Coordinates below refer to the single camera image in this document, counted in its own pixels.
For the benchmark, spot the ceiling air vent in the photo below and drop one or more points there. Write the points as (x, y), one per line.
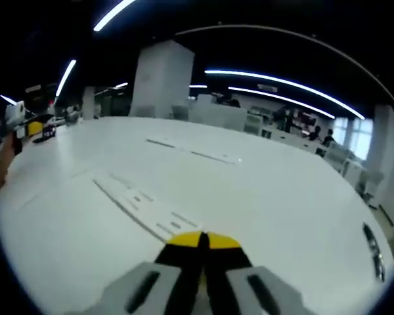
(266, 87)

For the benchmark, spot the white ceiling light strip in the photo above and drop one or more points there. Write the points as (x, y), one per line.
(113, 14)
(282, 81)
(121, 85)
(65, 77)
(279, 99)

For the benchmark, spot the black strip-shaped object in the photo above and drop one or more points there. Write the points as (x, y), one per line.
(374, 252)

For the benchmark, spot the red wall screen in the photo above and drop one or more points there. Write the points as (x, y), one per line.
(307, 118)

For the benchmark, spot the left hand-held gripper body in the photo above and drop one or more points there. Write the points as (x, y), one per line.
(14, 112)

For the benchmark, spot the white desk partition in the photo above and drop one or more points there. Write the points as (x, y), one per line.
(216, 116)

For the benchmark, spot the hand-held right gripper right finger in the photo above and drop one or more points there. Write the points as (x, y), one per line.
(243, 279)

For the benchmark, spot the small dark blue object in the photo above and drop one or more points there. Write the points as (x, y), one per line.
(47, 133)

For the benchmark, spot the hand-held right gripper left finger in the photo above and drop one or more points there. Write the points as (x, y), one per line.
(164, 279)

